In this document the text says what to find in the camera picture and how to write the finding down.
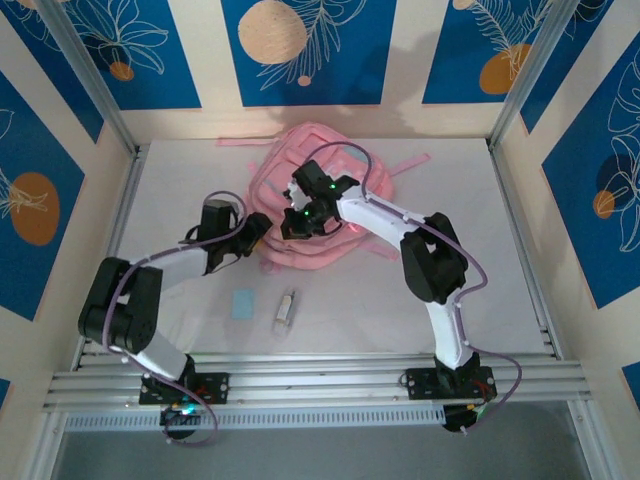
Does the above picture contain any pink school backpack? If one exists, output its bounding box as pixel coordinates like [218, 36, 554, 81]
[215, 122, 432, 275]

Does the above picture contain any light blue sticky note pad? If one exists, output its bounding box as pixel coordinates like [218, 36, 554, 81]
[231, 288, 255, 320]

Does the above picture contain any aluminium table edge rail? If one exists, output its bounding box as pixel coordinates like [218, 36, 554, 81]
[487, 139, 569, 364]
[72, 144, 150, 371]

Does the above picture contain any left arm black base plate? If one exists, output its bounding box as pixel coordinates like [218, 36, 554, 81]
[138, 372, 231, 406]

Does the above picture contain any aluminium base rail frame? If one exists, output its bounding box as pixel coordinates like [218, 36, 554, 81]
[42, 352, 594, 414]

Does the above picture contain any slotted grey cable duct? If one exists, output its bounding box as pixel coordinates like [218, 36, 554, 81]
[63, 403, 446, 432]

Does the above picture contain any aluminium frame post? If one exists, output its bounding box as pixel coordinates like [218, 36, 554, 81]
[37, 0, 141, 156]
[488, 0, 589, 151]

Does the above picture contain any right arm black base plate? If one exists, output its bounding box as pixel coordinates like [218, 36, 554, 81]
[407, 367, 497, 401]

